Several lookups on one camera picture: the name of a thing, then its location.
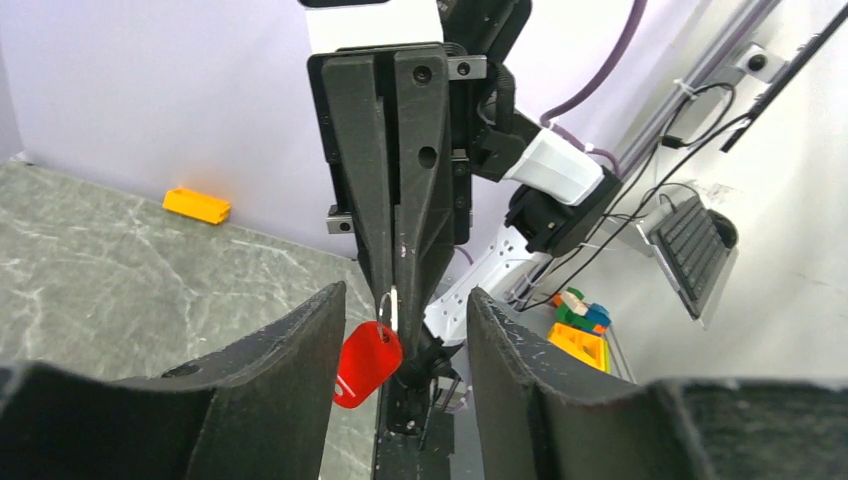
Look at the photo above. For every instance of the colourful toy blocks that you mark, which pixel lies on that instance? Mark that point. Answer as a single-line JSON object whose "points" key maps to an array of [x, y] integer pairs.
{"points": [[572, 310]]}

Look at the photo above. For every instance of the yellow toy frame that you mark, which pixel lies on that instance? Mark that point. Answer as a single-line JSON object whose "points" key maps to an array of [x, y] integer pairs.
{"points": [[588, 348]]}

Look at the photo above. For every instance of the black computer mouse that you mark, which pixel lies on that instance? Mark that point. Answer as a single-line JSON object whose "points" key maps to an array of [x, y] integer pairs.
{"points": [[725, 228]]}

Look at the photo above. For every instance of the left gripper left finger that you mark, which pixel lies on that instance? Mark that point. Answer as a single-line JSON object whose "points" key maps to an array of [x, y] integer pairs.
{"points": [[258, 408]]}

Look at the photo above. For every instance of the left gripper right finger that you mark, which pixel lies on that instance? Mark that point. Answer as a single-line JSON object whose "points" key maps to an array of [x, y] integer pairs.
{"points": [[543, 414]]}

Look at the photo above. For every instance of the black monitor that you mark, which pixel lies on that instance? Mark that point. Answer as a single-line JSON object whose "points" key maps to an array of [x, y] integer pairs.
{"points": [[786, 75]]}

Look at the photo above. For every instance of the aluminium frame post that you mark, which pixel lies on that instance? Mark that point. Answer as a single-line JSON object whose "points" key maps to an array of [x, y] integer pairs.
{"points": [[707, 50]]}

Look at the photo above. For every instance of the yellow bin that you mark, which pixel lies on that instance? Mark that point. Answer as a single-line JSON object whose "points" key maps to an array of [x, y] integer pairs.
{"points": [[196, 206]]}

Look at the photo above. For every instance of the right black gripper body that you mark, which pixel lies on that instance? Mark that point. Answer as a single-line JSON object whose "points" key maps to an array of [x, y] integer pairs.
{"points": [[467, 87]]}

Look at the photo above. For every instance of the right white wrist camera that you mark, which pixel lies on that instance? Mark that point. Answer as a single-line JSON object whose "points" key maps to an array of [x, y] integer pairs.
{"points": [[387, 23]]}

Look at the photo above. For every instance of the black keyboard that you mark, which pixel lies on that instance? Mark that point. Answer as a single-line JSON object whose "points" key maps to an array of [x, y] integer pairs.
{"points": [[689, 243]]}

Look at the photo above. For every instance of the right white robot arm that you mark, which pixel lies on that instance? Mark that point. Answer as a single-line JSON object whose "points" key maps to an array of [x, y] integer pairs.
{"points": [[562, 193]]}

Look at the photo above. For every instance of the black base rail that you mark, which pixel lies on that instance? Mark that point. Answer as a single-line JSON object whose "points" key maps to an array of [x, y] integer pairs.
{"points": [[413, 438]]}

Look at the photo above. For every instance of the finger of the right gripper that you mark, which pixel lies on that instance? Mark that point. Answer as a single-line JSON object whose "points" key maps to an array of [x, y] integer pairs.
{"points": [[360, 93], [422, 90]]}

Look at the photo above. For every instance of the red key tag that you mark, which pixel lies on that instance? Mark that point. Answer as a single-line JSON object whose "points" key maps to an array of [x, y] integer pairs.
{"points": [[369, 357]]}

